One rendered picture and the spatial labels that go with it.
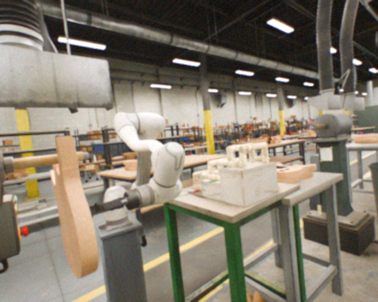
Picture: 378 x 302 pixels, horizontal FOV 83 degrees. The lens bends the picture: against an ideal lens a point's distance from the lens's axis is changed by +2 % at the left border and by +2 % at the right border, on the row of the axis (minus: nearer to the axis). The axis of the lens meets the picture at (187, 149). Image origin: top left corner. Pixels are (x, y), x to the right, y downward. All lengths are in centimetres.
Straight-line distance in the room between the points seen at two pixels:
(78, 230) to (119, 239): 97
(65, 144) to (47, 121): 1122
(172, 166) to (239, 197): 39
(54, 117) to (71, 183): 1131
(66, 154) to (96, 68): 27
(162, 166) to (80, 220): 32
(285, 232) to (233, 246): 47
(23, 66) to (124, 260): 134
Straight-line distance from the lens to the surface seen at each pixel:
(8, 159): 77
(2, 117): 1191
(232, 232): 98
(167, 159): 77
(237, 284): 110
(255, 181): 107
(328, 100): 236
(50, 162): 78
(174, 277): 154
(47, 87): 66
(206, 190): 120
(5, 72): 66
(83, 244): 66
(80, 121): 1214
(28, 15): 75
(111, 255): 164
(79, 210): 67
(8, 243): 102
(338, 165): 268
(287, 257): 147
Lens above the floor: 127
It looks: 3 degrees down
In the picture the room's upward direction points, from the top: 6 degrees counter-clockwise
